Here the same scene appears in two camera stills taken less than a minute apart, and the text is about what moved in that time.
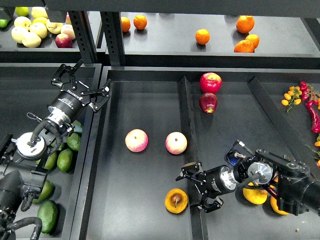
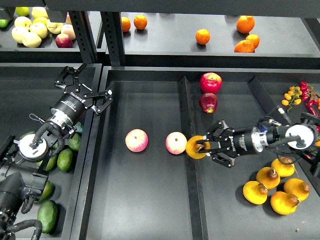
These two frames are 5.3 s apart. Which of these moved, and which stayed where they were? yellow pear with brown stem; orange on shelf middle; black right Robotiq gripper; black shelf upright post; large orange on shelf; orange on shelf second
Moved: yellow pear with brown stem; black right Robotiq gripper
Stayed: black shelf upright post; orange on shelf second; large orange on shelf; orange on shelf middle
